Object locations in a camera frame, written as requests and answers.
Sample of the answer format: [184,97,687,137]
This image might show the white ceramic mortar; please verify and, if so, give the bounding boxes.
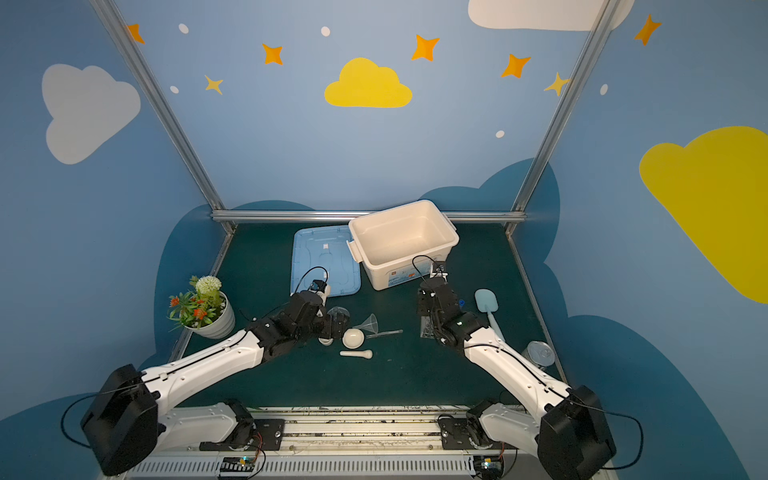
[342,328,365,350]

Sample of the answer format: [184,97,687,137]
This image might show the white plastic storage bin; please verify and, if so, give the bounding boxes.
[348,200,459,291]

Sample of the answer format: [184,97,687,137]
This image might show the white ceramic pestle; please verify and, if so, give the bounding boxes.
[339,350,373,360]

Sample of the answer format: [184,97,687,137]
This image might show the clear test tube rack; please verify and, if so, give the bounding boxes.
[420,316,434,339]

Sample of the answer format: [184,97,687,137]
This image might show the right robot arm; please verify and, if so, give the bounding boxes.
[419,276,619,479]

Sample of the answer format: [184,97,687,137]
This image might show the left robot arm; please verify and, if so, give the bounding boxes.
[80,290,349,476]

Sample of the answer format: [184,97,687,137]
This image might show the light blue plastic scoop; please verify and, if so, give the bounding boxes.
[475,289,506,344]

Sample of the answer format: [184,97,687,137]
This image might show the clear plastic funnel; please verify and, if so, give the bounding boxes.
[355,314,379,334]

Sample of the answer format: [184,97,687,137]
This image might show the light blue bin lid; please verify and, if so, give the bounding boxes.
[289,225,361,297]

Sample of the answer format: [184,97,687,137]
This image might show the potted artificial flower plant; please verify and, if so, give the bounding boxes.
[168,275,235,339]

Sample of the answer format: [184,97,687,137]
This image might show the clear glass petri dish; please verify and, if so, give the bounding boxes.
[523,341,556,370]

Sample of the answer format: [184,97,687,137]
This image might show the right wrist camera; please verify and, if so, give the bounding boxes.
[429,261,448,282]

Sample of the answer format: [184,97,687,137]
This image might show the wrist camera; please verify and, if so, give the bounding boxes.
[308,279,331,305]
[429,261,448,282]

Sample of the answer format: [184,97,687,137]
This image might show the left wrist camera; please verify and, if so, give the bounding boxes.
[308,279,331,305]

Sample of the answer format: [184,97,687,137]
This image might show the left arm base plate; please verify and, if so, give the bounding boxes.
[199,419,285,452]

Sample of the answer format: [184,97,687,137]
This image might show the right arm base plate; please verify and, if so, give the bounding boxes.
[436,415,516,451]

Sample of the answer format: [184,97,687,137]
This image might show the aluminium frame rail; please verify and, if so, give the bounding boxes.
[211,208,527,224]

